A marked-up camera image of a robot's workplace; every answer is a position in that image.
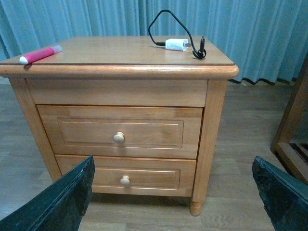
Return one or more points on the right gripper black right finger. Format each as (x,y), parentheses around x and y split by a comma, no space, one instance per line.
(285,198)

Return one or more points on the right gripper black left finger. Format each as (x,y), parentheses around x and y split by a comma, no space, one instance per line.
(60,207)

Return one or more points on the wooden drawer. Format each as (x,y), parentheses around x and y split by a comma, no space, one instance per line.
(143,176)
(123,131)

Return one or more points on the pink marker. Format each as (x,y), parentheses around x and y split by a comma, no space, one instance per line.
(41,54)

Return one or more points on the wooden nightstand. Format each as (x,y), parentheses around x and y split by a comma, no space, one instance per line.
(124,72)

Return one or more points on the grey-green curtain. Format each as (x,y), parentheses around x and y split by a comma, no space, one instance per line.
(267,39)

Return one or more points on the white USB charger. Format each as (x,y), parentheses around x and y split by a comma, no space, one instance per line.
(177,44)

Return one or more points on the dark wooden furniture frame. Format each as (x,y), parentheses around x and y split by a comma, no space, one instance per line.
(293,156)

